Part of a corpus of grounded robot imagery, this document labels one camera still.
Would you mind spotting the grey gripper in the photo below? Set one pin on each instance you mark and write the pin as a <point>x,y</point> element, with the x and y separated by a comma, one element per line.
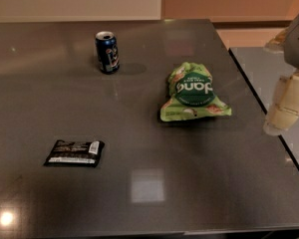
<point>285,107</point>

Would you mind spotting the green rice chip bag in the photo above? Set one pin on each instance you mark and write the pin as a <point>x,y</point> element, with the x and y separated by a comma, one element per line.
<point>191,95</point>

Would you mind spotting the black rxbar chocolate bar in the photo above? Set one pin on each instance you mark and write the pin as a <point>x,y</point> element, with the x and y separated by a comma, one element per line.
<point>75,153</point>

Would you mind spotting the grey side table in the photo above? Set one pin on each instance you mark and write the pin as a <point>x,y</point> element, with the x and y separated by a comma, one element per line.
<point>266,74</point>

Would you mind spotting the blue soda can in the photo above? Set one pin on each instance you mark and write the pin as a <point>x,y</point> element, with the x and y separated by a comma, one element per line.
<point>107,51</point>

